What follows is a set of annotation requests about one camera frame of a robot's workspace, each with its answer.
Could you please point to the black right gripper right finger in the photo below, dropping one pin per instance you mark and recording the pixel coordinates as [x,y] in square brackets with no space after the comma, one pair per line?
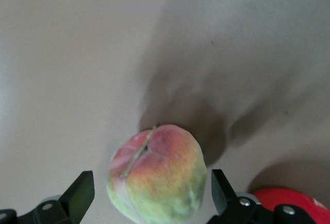
[224,198]

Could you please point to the brown table cloth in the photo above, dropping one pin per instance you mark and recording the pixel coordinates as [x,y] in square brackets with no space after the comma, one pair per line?
[77,53]

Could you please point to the yellow pink peach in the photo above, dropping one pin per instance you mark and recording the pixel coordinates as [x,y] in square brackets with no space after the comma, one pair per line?
[159,177]

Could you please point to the red pomegranate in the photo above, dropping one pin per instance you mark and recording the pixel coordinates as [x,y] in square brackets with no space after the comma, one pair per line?
[283,195]

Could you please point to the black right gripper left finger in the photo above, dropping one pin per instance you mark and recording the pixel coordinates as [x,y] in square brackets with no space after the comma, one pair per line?
[77,198]

